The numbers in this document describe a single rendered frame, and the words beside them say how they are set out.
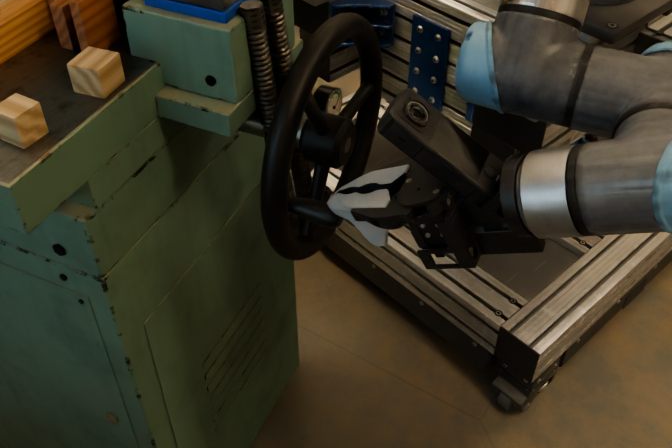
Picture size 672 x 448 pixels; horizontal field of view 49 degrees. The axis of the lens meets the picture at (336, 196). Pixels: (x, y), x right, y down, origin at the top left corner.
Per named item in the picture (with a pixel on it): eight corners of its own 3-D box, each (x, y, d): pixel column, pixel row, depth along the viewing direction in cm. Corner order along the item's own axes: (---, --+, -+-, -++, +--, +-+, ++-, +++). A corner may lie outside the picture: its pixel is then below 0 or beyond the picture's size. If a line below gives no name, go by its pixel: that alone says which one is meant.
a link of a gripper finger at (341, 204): (337, 256, 75) (414, 253, 69) (310, 214, 72) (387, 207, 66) (350, 235, 77) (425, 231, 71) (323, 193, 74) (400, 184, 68)
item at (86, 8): (91, 60, 81) (77, 3, 76) (82, 57, 81) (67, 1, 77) (210, -29, 98) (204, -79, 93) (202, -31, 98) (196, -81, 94)
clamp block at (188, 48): (236, 107, 79) (227, 32, 73) (132, 79, 83) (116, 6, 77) (297, 44, 89) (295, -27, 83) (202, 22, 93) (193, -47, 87)
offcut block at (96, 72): (95, 73, 79) (88, 45, 77) (125, 80, 78) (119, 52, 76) (73, 92, 76) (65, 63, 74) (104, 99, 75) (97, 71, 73)
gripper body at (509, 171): (418, 272, 70) (540, 269, 62) (379, 204, 66) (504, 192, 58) (445, 217, 74) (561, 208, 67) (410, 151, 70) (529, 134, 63)
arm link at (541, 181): (557, 185, 55) (580, 121, 61) (501, 190, 58) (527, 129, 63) (586, 256, 59) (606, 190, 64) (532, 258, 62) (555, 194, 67)
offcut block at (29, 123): (0, 139, 70) (-11, 108, 68) (26, 122, 72) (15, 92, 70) (24, 149, 69) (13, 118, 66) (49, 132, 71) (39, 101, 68)
